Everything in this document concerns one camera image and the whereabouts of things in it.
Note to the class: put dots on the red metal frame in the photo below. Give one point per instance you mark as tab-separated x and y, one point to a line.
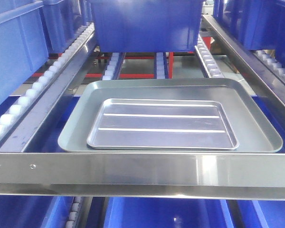
135	66

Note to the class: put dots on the blue plastic bin upper left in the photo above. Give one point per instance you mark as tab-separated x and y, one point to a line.
23	47

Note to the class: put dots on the far right roller track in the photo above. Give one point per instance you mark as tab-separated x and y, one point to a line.
271	63

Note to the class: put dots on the blue bin on center shelf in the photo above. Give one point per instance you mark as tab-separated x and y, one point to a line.
147	25

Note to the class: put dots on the steel front shelf beam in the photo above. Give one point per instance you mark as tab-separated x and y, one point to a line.
176	175

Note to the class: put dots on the center white roller track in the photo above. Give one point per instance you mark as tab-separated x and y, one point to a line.
160	66

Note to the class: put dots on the white roller track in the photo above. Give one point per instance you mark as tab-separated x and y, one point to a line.
160	66
208	64
114	66

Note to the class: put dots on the lower small roller track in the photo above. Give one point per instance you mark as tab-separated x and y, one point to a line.
74	212

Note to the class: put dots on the left steel divider rail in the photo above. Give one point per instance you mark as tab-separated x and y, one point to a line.
33	128

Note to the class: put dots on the silver metal tray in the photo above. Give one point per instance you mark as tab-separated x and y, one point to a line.
154	124

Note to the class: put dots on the right white roller track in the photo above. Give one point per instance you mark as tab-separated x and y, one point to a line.
208	64

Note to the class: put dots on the far left roller track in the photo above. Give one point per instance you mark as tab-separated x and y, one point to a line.
21	105

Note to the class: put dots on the large grey tray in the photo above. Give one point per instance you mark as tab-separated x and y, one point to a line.
252	129

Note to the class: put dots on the blue bin below center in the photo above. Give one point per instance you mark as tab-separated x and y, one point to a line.
126	212

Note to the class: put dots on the left white roller track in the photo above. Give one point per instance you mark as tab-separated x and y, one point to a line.
114	66

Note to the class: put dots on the blue bin upper right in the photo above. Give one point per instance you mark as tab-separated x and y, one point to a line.
256	24

